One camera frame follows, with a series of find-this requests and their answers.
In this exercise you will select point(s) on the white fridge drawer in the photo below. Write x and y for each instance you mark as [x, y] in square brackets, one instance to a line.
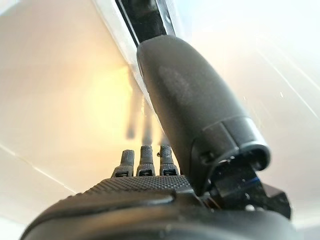
[50, 75]

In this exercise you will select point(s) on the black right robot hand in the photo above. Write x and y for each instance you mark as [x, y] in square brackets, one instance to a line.
[190, 100]

